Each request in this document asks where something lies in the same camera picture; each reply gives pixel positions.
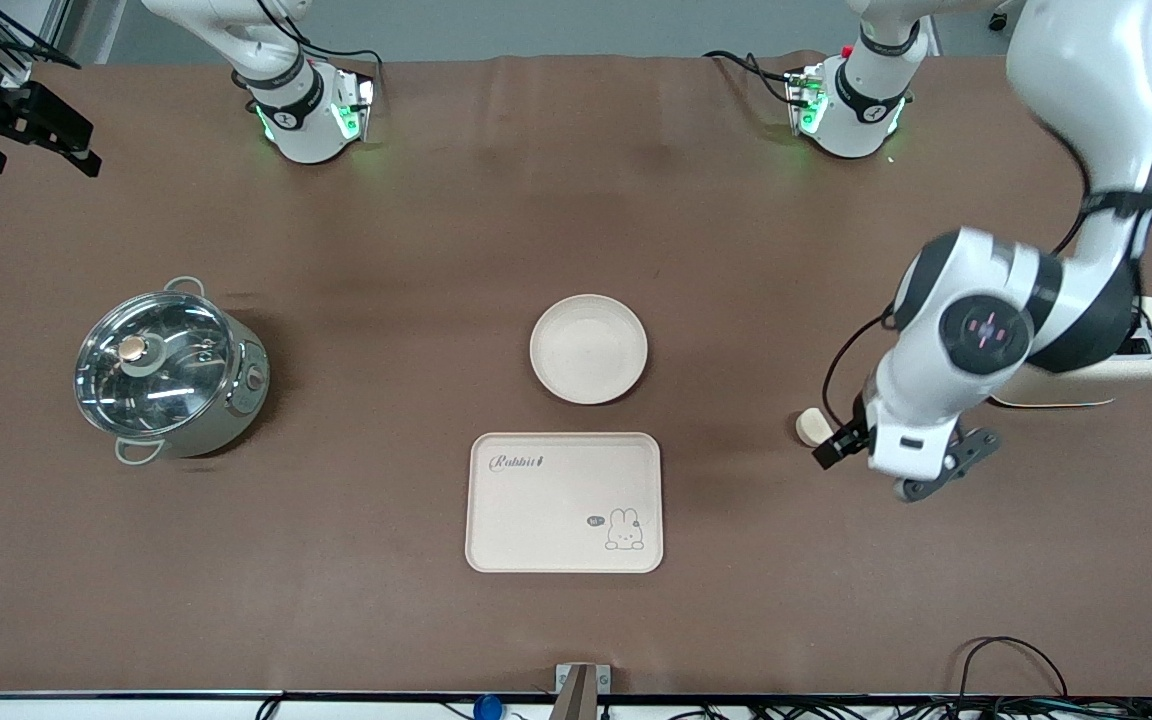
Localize beige round plate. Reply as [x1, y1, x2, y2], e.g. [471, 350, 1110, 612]
[528, 293, 650, 407]

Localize glass pot lid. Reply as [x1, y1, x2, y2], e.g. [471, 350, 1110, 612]
[74, 291, 238, 440]

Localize beige rabbit print tray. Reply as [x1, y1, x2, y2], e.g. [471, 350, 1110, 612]
[465, 431, 664, 575]

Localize steel pot with glass lid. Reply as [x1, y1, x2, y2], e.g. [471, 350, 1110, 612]
[74, 276, 271, 467]

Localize aluminium frame profile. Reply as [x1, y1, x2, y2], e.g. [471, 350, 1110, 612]
[0, 0, 129, 89]

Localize black looped cable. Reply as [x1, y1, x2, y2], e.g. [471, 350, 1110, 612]
[954, 636, 1070, 703]

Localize black right arm base cable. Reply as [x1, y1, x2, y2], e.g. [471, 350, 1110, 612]
[254, 0, 385, 105]

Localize black arm base cable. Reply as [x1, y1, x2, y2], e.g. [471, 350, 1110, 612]
[254, 0, 385, 105]
[702, 49, 799, 107]

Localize grey metal camera bracket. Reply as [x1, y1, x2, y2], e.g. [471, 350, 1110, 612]
[554, 662, 613, 720]

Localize black left arm base cable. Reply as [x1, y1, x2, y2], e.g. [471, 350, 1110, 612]
[702, 49, 799, 107]

